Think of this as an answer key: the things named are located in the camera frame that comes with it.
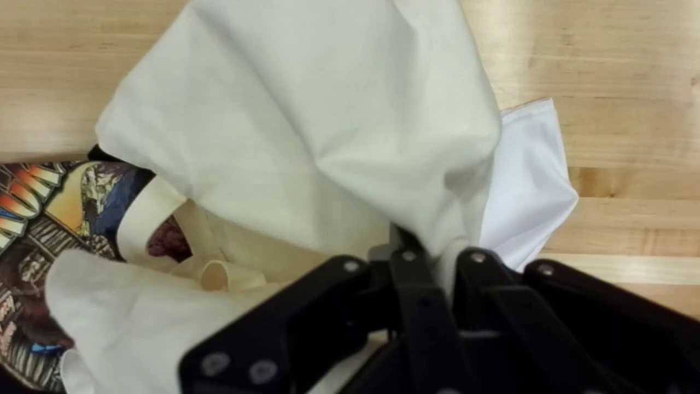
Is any white cloth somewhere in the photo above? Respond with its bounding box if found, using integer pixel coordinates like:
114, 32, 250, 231
477, 96, 579, 273

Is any cream tote bag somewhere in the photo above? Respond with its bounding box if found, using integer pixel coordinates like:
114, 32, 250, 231
41, 0, 504, 394

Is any black graphic t-shirt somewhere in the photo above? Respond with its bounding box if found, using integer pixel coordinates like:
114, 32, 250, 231
0, 143, 195, 394

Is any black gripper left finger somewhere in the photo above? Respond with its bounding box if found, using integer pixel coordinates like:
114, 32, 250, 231
177, 225, 472, 394

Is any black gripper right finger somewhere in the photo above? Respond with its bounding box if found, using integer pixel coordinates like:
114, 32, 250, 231
443, 246, 700, 394

